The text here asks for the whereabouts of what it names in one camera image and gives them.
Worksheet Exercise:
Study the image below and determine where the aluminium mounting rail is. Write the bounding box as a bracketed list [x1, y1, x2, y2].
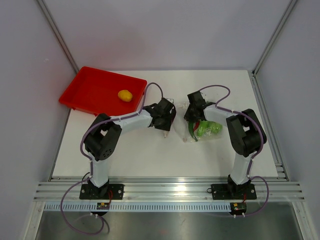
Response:
[33, 177, 305, 202]

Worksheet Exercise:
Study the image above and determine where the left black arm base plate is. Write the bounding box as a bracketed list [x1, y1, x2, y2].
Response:
[79, 183, 125, 200]

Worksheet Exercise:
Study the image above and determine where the right aluminium corner post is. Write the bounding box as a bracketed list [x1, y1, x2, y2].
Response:
[252, 0, 299, 77]

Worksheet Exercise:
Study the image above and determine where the purple fake eggplant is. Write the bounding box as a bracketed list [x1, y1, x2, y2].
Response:
[163, 130, 169, 138]

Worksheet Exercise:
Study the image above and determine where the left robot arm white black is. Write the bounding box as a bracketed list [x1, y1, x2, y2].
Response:
[79, 97, 177, 200]

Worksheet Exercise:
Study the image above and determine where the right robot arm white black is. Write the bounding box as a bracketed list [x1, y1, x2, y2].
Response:
[184, 90, 267, 200]

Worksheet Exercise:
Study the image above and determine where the dark green fake cucumber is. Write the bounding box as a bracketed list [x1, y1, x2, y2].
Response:
[188, 121, 198, 142]

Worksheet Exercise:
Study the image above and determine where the aluminium corner post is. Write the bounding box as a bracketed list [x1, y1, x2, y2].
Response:
[252, 0, 299, 77]
[35, 0, 80, 74]

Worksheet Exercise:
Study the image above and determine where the red plastic tray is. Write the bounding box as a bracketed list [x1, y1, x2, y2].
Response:
[59, 66, 147, 116]

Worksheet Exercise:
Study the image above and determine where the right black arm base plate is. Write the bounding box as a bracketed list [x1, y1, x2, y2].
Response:
[210, 183, 257, 200]

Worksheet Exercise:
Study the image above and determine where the left aluminium corner post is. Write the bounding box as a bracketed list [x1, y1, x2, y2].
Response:
[35, 0, 80, 74]

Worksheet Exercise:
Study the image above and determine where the clear zip top bag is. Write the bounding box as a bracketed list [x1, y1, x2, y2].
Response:
[173, 102, 224, 143]

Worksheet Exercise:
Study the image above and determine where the white slotted cable duct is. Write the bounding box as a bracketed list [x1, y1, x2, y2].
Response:
[44, 201, 231, 213]

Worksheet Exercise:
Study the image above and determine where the yellow fake lemon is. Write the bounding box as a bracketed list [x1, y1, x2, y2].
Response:
[118, 89, 133, 103]

